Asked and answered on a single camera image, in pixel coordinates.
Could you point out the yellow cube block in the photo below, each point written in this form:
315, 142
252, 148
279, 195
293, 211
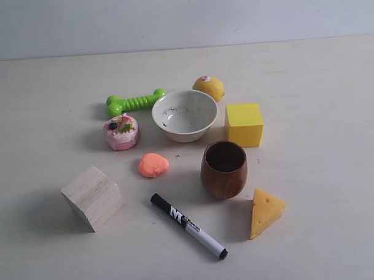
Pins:
244, 124

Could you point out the black and white marker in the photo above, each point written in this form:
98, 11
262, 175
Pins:
191, 228

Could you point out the orange putty lump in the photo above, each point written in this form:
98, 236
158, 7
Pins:
152, 165

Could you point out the light wooden block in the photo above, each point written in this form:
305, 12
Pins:
94, 197

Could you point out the white ceramic bowl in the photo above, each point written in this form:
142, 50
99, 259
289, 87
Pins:
185, 115

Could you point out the yellow cheese wedge toy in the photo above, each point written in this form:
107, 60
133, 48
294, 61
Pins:
266, 209

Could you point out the pink toy cake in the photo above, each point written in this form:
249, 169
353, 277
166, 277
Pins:
121, 132

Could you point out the yellow lemon with sticker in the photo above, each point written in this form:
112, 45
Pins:
211, 86

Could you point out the brown wooden cup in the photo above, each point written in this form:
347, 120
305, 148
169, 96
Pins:
224, 169

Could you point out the green toy bone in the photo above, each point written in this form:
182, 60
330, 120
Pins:
117, 106

